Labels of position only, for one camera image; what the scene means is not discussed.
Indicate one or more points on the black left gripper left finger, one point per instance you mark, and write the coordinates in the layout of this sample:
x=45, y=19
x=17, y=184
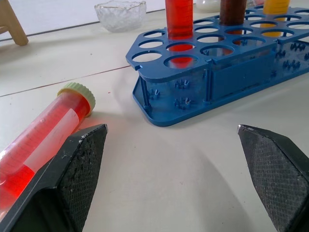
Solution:
x=72, y=174

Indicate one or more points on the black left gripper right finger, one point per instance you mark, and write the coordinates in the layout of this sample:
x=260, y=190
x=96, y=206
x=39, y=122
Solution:
x=272, y=174

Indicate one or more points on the red liquid tube green cap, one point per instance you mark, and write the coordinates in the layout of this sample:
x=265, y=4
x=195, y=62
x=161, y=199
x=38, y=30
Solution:
x=36, y=142

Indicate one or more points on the blue plastic test tube rack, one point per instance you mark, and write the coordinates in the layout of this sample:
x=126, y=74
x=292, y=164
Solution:
x=224, y=72

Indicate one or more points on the yellow tube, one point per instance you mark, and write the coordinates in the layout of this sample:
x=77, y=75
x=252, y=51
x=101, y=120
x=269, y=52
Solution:
x=276, y=9

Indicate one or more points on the dark brown tube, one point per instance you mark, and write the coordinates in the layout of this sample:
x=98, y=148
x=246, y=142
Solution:
x=232, y=12

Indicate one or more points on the wooden stand leg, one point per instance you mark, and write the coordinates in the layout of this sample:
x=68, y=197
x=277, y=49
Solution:
x=10, y=21

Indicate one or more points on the clear glass bowl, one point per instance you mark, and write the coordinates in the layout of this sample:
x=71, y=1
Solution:
x=120, y=15

